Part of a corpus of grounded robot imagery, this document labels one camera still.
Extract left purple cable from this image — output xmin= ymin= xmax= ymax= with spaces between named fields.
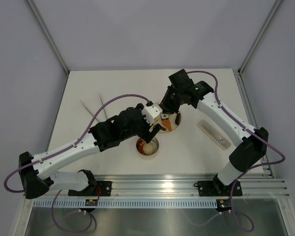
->
xmin=3 ymin=94 xmax=153 ymax=233

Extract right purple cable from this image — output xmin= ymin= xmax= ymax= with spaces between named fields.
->
xmin=181 ymin=70 xmax=285 ymax=233

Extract aluminium frame post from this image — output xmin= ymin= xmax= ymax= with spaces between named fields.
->
xmin=237 ymin=0 xmax=285 ymax=76
xmin=25 ymin=0 xmax=70 ymax=77

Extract white steamed bun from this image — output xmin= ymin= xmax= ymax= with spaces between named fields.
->
xmin=142 ymin=143 xmax=155 ymax=155

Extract dark sea cucumber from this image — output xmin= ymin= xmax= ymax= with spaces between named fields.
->
xmin=175 ymin=113 xmax=181 ymax=125

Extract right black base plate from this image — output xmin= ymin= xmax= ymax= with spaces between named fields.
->
xmin=193 ymin=180 xmax=243 ymax=197

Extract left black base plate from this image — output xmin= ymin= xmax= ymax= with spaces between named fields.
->
xmin=68 ymin=181 xmax=112 ymax=197

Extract right aluminium frame post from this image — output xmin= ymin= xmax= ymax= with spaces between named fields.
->
xmin=237 ymin=0 xmax=285 ymax=76

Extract cream round plate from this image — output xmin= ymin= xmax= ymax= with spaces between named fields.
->
xmin=152 ymin=112 xmax=181 ymax=133

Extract steel lunch box bowl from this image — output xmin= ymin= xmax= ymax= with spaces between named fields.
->
xmin=136 ymin=138 xmax=159 ymax=160

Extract orange fried shrimp lower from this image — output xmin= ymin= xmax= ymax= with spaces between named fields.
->
xmin=162 ymin=119 xmax=173 ymax=132

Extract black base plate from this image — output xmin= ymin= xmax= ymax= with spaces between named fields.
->
xmin=193 ymin=180 xmax=243 ymax=197
xmin=68 ymin=181 xmax=112 ymax=197

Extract metal tongs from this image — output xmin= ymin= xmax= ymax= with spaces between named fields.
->
xmin=80 ymin=92 xmax=108 ymax=122

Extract aluminium mounting rail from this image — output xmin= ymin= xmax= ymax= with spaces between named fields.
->
xmin=23 ymin=173 xmax=290 ymax=197

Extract clear cutlery case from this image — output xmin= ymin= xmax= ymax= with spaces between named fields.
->
xmin=198 ymin=120 xmax=231 ymax=150

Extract white slotted cable duct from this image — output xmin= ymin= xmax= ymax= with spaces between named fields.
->
xmin=33 ymin=199 xmax=217 ymax=209

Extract purple cable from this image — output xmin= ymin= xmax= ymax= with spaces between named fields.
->
xmin=3 ymin=94 xmax=153 ymax=233
xmin=181 ymin=70 xmax=285 ymax=233

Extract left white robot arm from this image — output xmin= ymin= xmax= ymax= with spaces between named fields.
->
xmin=19 ymin=103 xmax=162 ymax=199

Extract left aluminium frame post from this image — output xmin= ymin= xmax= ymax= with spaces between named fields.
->
xmin=25 ymin=0 xmax=70 ymax=77

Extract metal spoon in case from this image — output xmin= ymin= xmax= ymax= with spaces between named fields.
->
xmin=203 ymin=126 xmax=226 ymax=143

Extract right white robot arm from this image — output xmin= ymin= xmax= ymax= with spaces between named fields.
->
xmin=160 ymin=69 xmax=268 ymax=196

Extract sushi roll piece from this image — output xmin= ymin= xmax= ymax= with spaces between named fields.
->
xmin=161 ymin=114 xmax=169 ymax=120

